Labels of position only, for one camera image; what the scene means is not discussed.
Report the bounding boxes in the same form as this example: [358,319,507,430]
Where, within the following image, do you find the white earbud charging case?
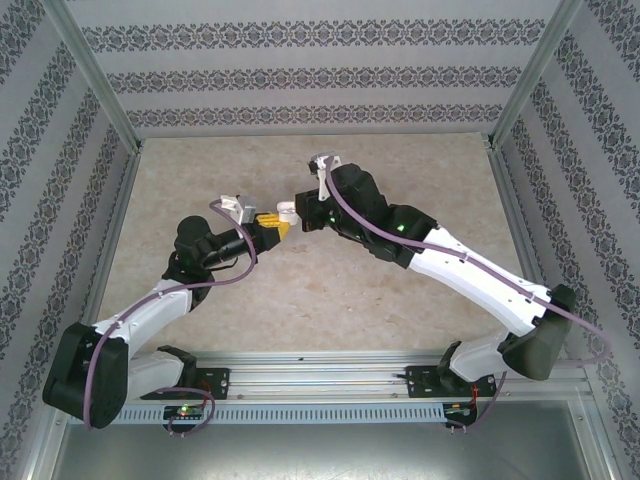
[276,199,302,227]

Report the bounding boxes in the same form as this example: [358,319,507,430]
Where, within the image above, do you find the grey metal sheet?
[52,399,615,480]

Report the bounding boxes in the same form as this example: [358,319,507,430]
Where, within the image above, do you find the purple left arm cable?
[82,198,260,431]

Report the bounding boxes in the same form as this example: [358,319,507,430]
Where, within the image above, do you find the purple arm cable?
[82,198,260,431]
[319,154,611,434]

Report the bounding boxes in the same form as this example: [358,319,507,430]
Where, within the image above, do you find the aluminium side rail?
[74,142,146,354]
[487,142,569,359]

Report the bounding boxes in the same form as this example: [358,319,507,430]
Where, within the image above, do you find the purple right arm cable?
[319,154,611,434]

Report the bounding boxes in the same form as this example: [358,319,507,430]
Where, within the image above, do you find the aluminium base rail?
[192,349,589,401]

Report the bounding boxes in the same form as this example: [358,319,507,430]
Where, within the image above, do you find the short purple cable loop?
[167,387,217,439]

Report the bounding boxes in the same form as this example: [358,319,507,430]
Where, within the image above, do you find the white slotted cable duct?
[67,402,446,426]

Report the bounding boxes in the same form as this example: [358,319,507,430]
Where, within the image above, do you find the aluminium frame post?
[491,0,587,150]
[42,0,145,152]

